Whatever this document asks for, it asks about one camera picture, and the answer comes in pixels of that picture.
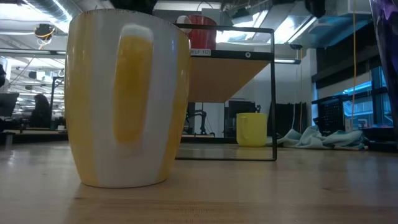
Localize black equipment cart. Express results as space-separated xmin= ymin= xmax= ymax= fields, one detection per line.
xmin=223 ymin=100 xmax=262 ymax=139

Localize light blue cloth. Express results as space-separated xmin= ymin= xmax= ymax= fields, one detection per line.
xmin=267 ymin=125 xmax=371 ymax=151

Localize yellow and white striped mug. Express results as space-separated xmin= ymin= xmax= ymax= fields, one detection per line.
xmin=64 ymin=8 xmax=192 ymax=189

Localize long yellow hanging cable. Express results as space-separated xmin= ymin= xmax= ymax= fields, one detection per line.
xmin=350 ymin=0 xmax=358 ymax=130

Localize black metal frame stand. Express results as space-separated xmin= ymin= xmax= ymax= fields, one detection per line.
xmin=49 ymin=76 xmax=66 ymax=125

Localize ceiling light bar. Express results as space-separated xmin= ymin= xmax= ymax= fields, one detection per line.
xmin=273 ymin=58 xmax=302 ymax=65

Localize person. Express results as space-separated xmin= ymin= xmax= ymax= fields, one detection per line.
xmin=29 ymin=94 xmax=53 ymax=128

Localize black frame wooden shelf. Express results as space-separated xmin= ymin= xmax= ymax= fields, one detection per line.
xmin=174 ymin=23 xmax=277 ymax=162

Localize thin yellow hanging cable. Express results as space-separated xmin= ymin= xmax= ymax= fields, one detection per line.
xmin=298 ymin=48 xmax=303 ymax=134

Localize black plastic crate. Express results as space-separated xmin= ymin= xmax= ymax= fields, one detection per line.
xmin=312 ymin=96 xmax=346 ymax=134

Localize plain yellow mug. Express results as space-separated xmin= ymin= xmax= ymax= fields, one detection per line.
xmin=236 ymin=112 xmax=269 ymax=147

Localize red cup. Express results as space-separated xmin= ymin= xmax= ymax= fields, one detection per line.
xmin=176 ymin=14 xmax=218 ymax=50

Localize purple cup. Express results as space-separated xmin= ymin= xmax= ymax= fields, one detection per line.
xmin=369 ymin=0 xmax=398 ymax=134

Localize round black ceiling device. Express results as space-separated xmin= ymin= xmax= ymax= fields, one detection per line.
xmin=33 ymin=23 xmax=57 ymax=40

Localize black panel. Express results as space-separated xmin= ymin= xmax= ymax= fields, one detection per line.
xmin=267 ymin=102 xmax=308 ymax=138

